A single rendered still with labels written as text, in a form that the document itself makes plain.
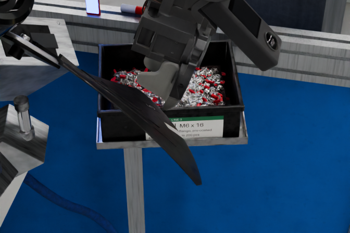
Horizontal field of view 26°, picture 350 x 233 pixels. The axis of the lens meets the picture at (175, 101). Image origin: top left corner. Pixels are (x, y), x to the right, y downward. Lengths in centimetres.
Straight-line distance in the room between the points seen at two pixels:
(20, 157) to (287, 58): 52
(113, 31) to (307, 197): 53
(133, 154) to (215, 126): 20
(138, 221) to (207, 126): 33
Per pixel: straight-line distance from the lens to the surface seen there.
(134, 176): 132
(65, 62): 86
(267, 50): 87
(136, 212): 139
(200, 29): 86
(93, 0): 132
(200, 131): 115
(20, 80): 104
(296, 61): 131
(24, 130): 100
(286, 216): 161
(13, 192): 107
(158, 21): 84
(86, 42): 138
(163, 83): 92
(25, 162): 102
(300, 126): 143
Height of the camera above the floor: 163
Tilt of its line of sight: 42 degrees down
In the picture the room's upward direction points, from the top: straight up
